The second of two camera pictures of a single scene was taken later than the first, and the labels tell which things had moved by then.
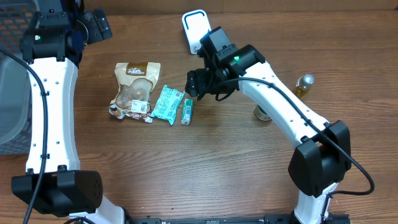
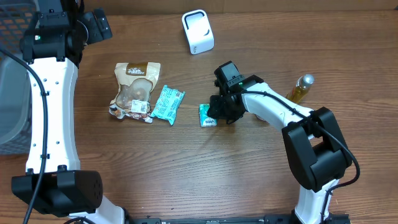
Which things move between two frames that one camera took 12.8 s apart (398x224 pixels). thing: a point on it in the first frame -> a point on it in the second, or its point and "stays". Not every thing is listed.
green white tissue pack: (187, 111) -> (205, 121)
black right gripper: (201, 86) -> (219, 113)
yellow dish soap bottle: (303, 84) stays
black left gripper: (101, 23) stays
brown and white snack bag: (133, 98) stays
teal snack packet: (168, 104) stays
